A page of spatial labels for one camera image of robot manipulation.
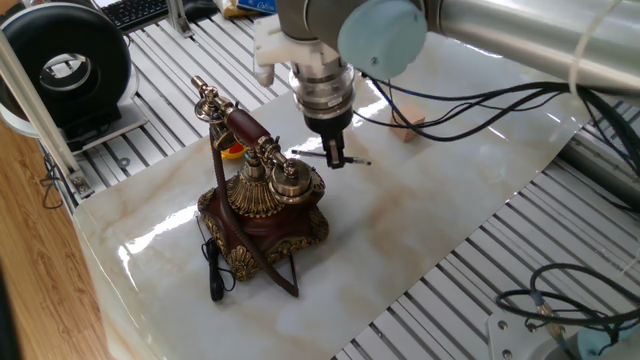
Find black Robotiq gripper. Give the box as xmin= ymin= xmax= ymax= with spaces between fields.
xmin=302 ymin=104 xmax=355 ymax=171

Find silver and black pen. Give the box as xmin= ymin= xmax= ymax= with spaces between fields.
xmin=290 ymin=148 xmax=373 ymax=167

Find antique brass rotary phone base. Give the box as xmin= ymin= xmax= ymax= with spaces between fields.
xmin=197 ymin=167 xmax=330 ymax=282

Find silver robot base mounting plate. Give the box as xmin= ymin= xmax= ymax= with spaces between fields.
xmin=485 ymin=311 xmax=551 ymax=360

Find brass and maroon phone handset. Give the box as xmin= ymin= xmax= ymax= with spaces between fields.
xmin=191 ymin=75 xmax=315 ymax=206

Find small wooden cube block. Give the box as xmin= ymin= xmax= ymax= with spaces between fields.
xmin=389 ymin=103 xmax=427 ymax=144

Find glossy marble pattern mat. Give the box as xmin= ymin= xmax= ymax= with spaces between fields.
xmin=73 ymin=17 xmax=609 ymax=360

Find yellow orange turtle toy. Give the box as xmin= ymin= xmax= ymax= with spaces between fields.
xmin=219 ymin=141 xmax=248 ymax=161

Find blue printed package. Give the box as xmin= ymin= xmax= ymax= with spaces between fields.
xmin=234 ymin=0 xmax=278 ymax=15

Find black computer keyboard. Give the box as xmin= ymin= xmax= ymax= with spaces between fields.
xmin=99 ymin=0 xmax=172 ymax=34

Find white zip tie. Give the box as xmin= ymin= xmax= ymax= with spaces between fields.
xmin=568 ymin=0 xmax=626 ymax=97

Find white plastic wrist mount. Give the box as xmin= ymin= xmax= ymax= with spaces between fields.
xmin=252 ymin=13 xmax=347 ymax=88

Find thin black phone line cable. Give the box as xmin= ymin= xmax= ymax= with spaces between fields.
xmin=196 ymin=214 xmax=237 ymax=303

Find aluminium upright post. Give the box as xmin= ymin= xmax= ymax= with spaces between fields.
xmin=164 ymin=0 xmax=196 ymax=39

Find black cables at robot base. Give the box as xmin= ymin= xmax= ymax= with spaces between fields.
xmin=495 ymin=263 xmax=640 ymax=357

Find black floor cable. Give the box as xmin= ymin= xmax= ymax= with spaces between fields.
xmin=39 ymin=149 xmax=67 ymax=211

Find aluminium frame rail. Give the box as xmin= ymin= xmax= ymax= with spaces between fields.
xmin=0 ymin=29 xmax=96 ymax=202

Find black round ring device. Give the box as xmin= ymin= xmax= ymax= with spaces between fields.
xmin=0 ymin=2 xmax=149 ymax=154

